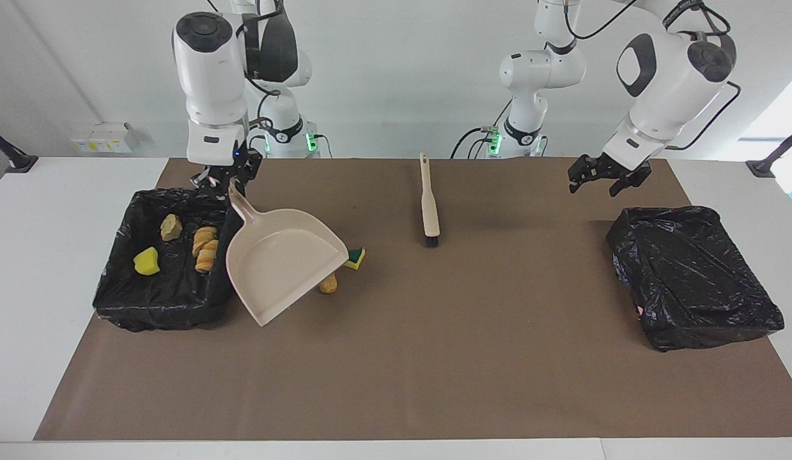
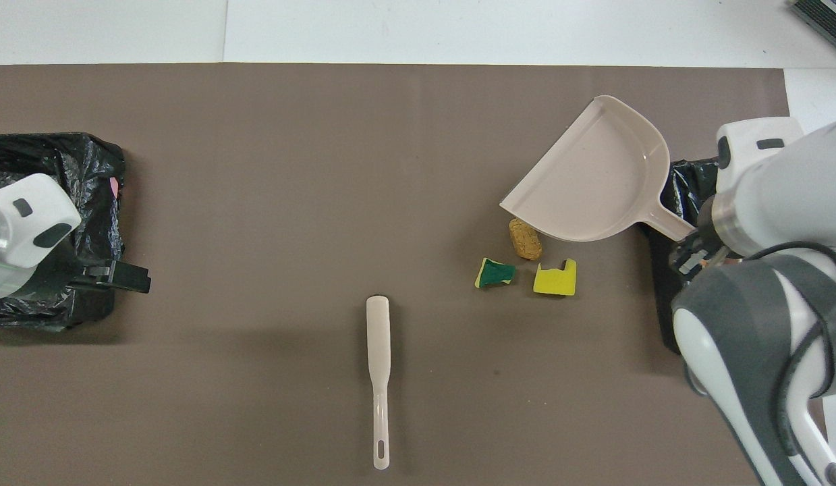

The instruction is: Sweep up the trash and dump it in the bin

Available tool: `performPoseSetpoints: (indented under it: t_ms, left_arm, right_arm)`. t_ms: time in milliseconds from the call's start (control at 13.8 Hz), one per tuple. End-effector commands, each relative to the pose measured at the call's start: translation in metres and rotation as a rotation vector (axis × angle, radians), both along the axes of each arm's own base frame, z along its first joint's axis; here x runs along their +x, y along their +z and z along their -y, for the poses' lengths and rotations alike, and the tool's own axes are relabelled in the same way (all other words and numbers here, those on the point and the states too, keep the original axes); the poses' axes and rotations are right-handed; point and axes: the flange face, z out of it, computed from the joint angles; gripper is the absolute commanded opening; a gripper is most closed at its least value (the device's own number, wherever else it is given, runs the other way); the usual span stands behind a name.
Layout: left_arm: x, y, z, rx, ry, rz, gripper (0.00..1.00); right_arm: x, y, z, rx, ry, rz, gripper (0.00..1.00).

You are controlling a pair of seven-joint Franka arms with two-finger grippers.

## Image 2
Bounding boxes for dark ribbed device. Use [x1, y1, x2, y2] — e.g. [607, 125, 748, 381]
[790, 0, 836, 56]

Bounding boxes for black bag-lined bin pink tag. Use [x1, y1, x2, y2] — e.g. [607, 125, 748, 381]
[0, 132, 126, 331]

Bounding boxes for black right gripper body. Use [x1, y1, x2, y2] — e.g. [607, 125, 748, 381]
[671, 233, 729, 277]

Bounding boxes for beige plastic dustpan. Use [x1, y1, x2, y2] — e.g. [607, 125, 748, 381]
[499, 94, 697, 243]

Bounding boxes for yellow notched sponge piece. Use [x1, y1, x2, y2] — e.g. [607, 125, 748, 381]
[532, 258, 578, 297]

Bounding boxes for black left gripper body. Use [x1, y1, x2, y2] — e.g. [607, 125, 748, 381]
[67, 262, 115, 291]

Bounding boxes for beige hand brush black bristles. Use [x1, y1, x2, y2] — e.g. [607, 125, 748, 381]
[365, 295, 392, 471]

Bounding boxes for brown table mat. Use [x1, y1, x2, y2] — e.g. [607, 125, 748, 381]
[0, 63, 833, 486]

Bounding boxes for green and yellow sponge piece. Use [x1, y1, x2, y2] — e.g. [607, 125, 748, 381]
[474, 257, 517, 290]

